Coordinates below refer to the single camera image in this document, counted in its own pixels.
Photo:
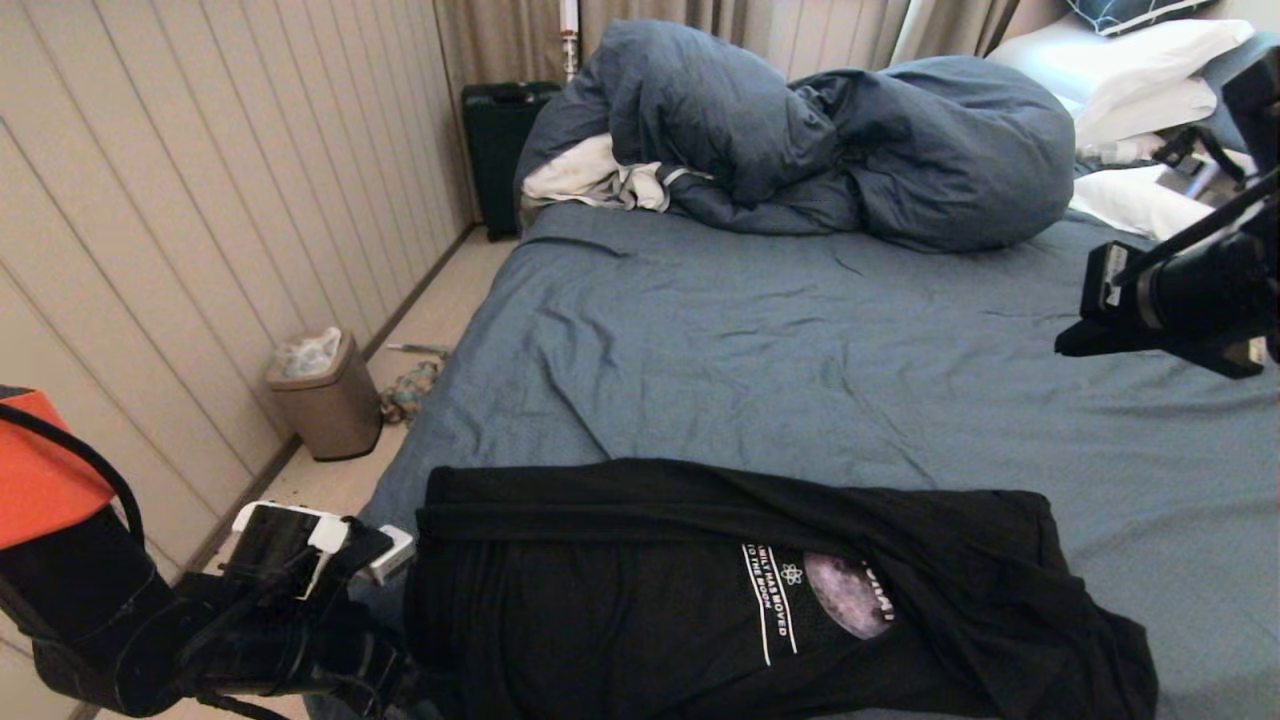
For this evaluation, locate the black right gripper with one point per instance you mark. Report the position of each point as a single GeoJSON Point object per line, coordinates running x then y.
{"type": "Point", "coordinates": [1130, 290]}

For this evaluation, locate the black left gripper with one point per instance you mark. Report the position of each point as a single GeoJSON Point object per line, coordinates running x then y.
{"type": "Point", "coordinates": [370, 665]}

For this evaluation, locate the black moon print t-shirt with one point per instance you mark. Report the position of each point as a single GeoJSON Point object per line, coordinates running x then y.
{"type": "Point", "coordinates": [650, 600]}

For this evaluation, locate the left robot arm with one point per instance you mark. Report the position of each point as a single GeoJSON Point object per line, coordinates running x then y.
{"type": "Point", "coordinates": [100, 600]}

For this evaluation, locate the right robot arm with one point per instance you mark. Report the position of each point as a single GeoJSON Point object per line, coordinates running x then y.
{"type": "Point", "coordinates": [1240, 250]}

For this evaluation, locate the long white pillow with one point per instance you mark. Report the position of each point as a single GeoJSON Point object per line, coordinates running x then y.
{"type": "Point", "coordinates": [1140, 200]}

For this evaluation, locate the flat white pillow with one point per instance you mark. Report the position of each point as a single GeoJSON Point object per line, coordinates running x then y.
{"type": "Point", "coordinates": [1160, 112]}

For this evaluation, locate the dark blue duvet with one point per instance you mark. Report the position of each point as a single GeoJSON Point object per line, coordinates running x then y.
{"type": "Point", "coordinates": [900, 150]}

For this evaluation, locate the beige trash bin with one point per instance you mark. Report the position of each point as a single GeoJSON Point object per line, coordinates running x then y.
{"type": "Point", "coordinates": [325, 400]}

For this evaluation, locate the multicoloured rag mop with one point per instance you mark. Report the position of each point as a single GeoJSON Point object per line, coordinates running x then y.
{"type": "Point", "coordinates": [412, 388]}

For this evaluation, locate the light blue headboard cushion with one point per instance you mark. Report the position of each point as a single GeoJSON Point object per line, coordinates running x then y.
{"type": "Point", "coordinates": [1225, 90]}

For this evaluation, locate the large white pillow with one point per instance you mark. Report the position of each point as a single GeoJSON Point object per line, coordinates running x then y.
{"type": "Point", "coordinates": [1150, 58]}

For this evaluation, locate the clear plastic bin bag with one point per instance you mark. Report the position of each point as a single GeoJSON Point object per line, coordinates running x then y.
{"type": "Point", "coordinates": [308, 352]}

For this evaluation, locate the dark patterned cushion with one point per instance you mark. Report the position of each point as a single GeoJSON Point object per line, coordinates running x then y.
{"type": "Point", "coordinates": [1130, 12]}

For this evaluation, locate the blue bed sheet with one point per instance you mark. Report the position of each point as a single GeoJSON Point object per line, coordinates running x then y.
{"type": "Point", "coordinates": [750, 330]}

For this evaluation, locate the white crumpled cloth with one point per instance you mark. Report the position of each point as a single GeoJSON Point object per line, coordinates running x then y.
{"type": "Point", "coordinates": [585, 172]}

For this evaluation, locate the black suitcase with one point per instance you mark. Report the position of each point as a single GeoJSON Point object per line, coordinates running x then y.
{"type": "Point", "coordinates": [500, 150]}

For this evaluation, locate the beige curtain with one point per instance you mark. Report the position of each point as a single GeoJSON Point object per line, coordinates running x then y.
{"type": "Point", "coordinates": [500, 40]}

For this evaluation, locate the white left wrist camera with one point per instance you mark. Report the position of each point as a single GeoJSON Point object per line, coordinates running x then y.
{"type": "Point", "coordinates": [392, 555]}

